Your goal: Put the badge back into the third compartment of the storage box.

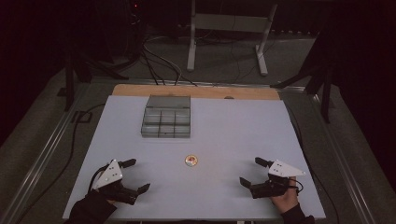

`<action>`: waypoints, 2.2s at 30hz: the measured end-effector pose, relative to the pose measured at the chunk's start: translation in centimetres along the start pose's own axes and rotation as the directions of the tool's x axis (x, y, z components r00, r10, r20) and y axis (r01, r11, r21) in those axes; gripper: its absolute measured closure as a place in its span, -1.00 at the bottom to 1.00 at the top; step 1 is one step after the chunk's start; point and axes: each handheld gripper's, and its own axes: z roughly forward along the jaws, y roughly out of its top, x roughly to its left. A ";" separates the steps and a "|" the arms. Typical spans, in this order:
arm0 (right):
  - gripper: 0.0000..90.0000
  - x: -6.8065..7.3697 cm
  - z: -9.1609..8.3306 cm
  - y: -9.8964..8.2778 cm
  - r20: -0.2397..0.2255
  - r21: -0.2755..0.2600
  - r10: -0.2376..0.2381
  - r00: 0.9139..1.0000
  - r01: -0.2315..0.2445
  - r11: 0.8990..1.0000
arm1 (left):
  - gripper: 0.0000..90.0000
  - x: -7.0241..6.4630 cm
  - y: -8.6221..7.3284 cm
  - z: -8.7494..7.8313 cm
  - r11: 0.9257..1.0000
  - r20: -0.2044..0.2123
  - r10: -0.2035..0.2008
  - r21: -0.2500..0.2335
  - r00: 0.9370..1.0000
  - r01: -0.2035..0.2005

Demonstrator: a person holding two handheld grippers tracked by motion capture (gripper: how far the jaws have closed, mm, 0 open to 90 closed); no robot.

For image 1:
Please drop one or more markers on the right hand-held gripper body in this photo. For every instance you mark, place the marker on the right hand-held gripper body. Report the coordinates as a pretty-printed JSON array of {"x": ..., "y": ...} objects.
[{"x": 281, "y": 169}]

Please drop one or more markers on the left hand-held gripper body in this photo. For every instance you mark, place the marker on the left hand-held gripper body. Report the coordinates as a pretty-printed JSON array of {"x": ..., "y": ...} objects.
[{"x": 109, "y": 175}]

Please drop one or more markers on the clear plastic compartment box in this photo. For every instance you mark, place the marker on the clear plastic compartment box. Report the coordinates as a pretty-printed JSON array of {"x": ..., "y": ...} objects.
[{"x": 166, "y": 119}]

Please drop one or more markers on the person's left hand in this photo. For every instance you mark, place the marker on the person's left hand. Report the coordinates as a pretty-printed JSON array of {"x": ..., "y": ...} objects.
[{"x": 111, "y": 202}]

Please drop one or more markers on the person's right hand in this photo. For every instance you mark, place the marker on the person's right hand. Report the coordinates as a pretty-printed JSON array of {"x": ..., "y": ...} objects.
[{"x": 288, "y": 200}]

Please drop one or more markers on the black tripod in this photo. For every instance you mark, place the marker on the black tripod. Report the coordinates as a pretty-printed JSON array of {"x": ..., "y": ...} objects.
[
  {"x": 325, "y": 90},
  {"x": 70, "y": 84}
]

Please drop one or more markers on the wooden board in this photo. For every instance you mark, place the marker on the wooden board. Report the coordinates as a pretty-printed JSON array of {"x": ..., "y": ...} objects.
[{"x": 193, "y": 91}]

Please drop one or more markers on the white metal stand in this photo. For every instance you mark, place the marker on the white metal stand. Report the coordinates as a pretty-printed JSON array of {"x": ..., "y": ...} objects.
[{"x": 230, "y": 23}]

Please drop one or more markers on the aluminium floor rail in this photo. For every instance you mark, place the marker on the aluminium floor rail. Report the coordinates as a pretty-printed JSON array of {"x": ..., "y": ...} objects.
[
  {"x": 351, "y": 165},
  {"x": 40, "y": 158}
]

